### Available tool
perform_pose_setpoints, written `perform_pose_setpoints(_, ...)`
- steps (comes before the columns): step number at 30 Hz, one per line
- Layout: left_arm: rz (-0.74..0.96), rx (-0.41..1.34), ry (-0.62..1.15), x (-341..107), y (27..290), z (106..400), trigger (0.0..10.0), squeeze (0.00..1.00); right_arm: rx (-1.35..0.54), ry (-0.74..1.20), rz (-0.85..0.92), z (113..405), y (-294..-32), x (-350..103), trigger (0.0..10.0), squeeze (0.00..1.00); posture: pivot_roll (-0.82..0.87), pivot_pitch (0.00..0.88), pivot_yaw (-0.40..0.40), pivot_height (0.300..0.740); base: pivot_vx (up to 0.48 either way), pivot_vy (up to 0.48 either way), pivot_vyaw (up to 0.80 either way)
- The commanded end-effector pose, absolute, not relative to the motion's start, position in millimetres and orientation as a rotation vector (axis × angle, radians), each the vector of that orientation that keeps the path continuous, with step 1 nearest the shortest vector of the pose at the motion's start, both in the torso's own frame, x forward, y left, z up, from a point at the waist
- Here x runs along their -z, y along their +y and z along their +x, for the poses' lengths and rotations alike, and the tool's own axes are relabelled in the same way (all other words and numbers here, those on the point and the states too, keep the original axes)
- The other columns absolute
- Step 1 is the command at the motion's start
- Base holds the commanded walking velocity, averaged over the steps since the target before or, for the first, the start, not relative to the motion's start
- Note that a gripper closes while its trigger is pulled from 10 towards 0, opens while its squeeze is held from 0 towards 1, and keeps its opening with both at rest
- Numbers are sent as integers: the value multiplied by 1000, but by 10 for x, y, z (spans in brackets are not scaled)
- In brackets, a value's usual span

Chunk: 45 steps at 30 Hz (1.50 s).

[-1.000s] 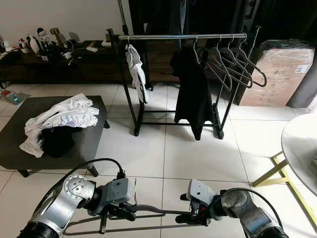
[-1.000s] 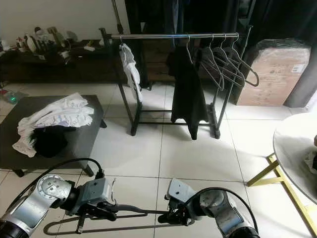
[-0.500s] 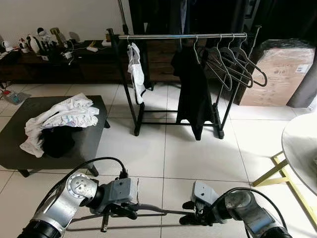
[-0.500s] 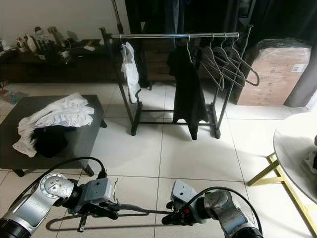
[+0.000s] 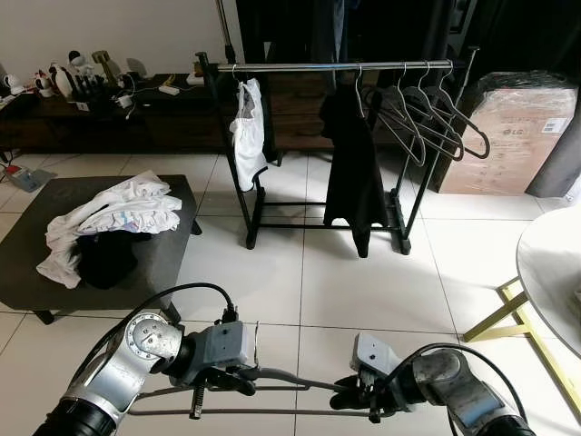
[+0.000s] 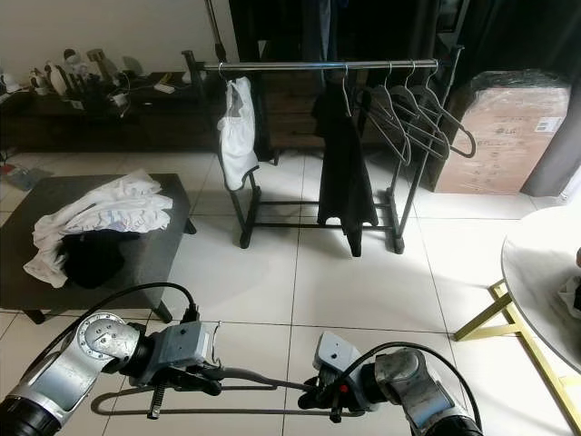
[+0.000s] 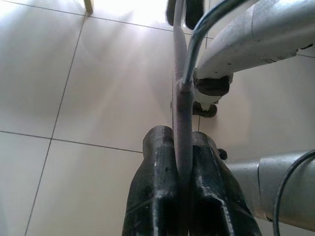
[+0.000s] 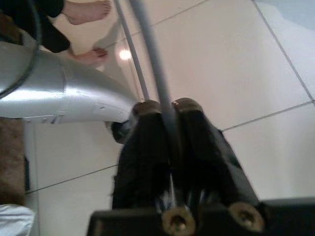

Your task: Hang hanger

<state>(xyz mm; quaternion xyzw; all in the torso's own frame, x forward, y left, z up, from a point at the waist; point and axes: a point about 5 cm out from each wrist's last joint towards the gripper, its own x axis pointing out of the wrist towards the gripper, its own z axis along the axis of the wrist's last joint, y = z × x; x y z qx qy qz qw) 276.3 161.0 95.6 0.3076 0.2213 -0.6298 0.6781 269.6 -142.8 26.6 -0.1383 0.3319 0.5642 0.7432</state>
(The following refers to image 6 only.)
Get black hanging shirt small logo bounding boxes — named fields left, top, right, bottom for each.
left=311, top=86, right=380, bottom=258

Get round white table gold legs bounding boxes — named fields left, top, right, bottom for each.
left=454, top=207, right=581, bottom=414

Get white hanging top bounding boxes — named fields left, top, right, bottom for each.
left=218, top=77, right=260, bottom=192

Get dark wooden sideboard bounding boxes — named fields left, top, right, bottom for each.
left=0, top=73, right=328, bottom=154

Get small clear box red part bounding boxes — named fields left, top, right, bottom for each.
left=5, top=163, right=37, bottom=192

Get wrapped brown cardboard box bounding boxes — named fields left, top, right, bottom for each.
left=431, top=71, right=573, bottom=196

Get dark grey curtain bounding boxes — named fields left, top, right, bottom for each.
left=522, top=100, right=581, bottom=199

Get white black penguin figurine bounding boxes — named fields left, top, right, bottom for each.
left=50, top=65, right=72, bottom=97

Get gold trophy ornament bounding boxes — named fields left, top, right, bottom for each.
left=86, top=48, right=117, bottom=84

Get red white figurine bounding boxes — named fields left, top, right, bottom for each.
left=32, top=66, right=51, bottom=94

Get white astronaut figurine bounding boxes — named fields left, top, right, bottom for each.
left=65, top=48, right=90, bottom=75

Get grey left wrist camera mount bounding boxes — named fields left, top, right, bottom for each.
left=150, top=320, right=217, bottom=372

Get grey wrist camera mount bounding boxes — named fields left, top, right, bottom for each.
left=313, top=332, right=359, bottom=382
left=150, top=320, right=217, bottom=372

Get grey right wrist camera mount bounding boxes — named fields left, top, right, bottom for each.
left=313, top=332, right=359, bottom=382

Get black clothes rack silver rail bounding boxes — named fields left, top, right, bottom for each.
left=182, top=0, right=464, bottom=255

